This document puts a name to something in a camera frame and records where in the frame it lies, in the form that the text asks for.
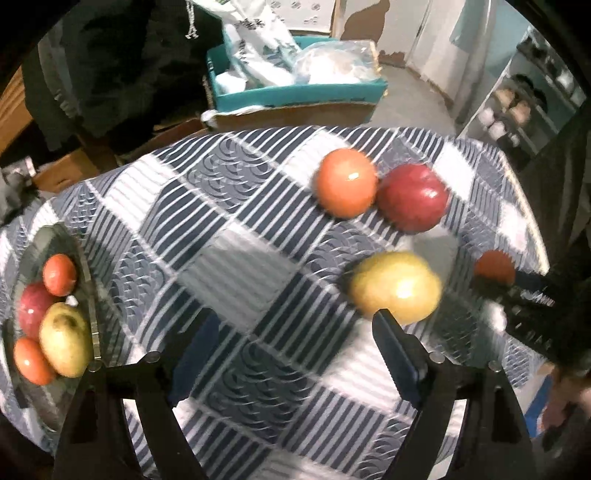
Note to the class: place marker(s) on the wooden drawer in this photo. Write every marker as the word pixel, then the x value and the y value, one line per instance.
pixel 69 173

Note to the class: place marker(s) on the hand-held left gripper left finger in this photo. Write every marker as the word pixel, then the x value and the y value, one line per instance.
pixel 198 350

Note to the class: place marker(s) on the small orange tomato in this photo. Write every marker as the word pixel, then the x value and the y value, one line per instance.
pixel 495 266
pixel 59 274

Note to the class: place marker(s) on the red apple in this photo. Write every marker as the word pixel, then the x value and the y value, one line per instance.
pixel 413 198
pixel 32 309

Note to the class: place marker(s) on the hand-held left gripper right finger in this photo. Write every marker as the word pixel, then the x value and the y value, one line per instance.
pixel 392 350

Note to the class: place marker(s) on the blue white patterned tablecloth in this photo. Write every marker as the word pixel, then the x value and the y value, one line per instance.
pixel 231 254

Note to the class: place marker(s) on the large orange tomato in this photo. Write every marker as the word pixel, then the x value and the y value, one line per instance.
pixel 346 182
pixel 32 362

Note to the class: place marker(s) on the white door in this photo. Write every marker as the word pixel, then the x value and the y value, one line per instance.
pixel 431 37

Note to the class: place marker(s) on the group of shoes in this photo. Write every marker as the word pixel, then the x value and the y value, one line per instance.
pixel 521 99

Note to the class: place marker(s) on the dark cloth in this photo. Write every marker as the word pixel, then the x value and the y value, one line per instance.
pixel 563 194

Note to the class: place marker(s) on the clear plastic bag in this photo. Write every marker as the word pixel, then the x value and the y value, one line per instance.
pixel 334 62

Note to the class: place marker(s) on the grey shoe rack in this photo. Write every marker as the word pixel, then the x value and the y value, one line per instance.
pixel 517 101

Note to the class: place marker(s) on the brown cardboard box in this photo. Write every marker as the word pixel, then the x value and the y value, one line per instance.
pixel 295 117

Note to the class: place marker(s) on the pile of grey clothes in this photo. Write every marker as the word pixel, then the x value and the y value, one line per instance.
pixel 14 194

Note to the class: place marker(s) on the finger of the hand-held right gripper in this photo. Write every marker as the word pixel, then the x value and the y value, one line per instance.
pixel 538 286
pixel 494 287

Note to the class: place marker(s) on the white patterned box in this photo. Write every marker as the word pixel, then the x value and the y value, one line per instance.
pixel 300 11

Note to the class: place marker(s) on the yellow green mango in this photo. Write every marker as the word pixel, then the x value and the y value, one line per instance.
pixel 64 339
pixel 397 288

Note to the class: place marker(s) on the black hooded jacket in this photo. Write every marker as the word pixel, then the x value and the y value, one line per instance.
pixel 115 60

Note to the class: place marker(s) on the white printed rice bag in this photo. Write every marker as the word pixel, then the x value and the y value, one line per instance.
pixel 258 46

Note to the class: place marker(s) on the grey metal panel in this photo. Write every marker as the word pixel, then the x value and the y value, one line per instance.
pixel 480 50

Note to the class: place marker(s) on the clear glass plate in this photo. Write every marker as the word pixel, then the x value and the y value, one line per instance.
pixel 46 242

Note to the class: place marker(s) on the person's right hand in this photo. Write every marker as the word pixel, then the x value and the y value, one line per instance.
pixel 561 397

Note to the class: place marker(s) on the teal cardboard box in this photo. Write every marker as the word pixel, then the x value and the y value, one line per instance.
pixel 295 94

